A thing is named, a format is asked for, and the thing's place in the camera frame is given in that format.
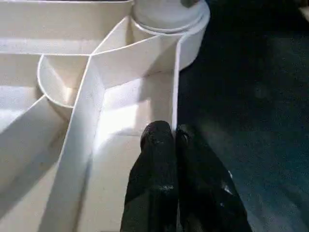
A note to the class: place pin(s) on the black work mat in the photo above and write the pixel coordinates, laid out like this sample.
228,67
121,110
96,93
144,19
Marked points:
251,121

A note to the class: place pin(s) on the white plastic table top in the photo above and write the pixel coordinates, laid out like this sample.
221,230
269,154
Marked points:
48,96

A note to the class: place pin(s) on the white plastic table leg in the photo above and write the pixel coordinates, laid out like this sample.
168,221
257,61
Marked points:
169,14

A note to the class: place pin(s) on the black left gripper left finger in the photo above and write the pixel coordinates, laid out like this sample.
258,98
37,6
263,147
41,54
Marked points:
152,193

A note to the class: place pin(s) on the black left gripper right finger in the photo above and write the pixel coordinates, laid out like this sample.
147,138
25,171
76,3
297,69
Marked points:
207,203

